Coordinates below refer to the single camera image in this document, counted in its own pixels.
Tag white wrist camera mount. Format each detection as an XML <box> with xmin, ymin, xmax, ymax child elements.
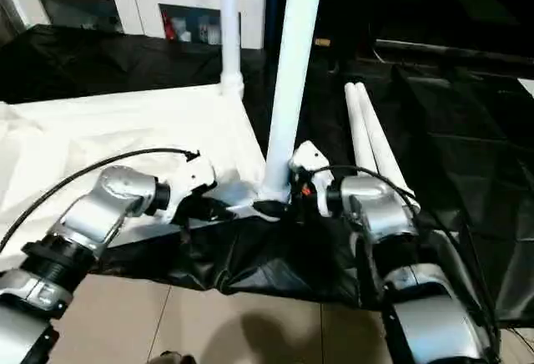
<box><xmin>165</xmin><ymin>157</ymin><xmax>219</xmax><ymax>225</ymax></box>
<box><xmin>288</xmin><ymin>140</ymin><xmax>335</xmax><ymax>217</ymax></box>

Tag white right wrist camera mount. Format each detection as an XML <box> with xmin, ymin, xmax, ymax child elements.
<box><xmin>288</xmin><ymin>140</ymin><xmax>335</xmax><ymax>217</ymax></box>

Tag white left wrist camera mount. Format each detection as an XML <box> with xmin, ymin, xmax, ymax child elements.
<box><xmin>165</xmin><ymin>157</ymin><xmax>219</xmax><ymax>225</ymax></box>

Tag white flat board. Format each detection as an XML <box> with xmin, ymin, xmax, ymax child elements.
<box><xmin>516</xmin><ymin>78</ymin><xmax>534</xmax><ymax>107</ymax></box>

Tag grey curtain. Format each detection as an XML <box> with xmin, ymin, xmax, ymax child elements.
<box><xmin>0</xmin><ymin>0</ymin><xmax>27</xmax><ymax>33</ymax></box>

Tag black plastic mat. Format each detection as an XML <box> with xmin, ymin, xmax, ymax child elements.
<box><xmin>0</xmin><ymin>23</ymin><xmax>534</xmax><ymax>323</ymax></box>

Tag white plastic table leg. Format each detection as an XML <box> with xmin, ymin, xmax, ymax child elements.
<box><xmin>344</xmin><ymin>81</ymin><xmax>402</xmax><ymax>188</ymax></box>
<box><xmin>258</xmin><ymin>0</ymin><xmax>327</xmax><ymax>205</ymax></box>
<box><xmin>353</xmin><ymin>81</ymin><xmax>421</xmax><ymax>213</ymax></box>
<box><xmin>219</xmin><ymin>0</ymin><xmax>244</xmax><ymax>99</ymax></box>

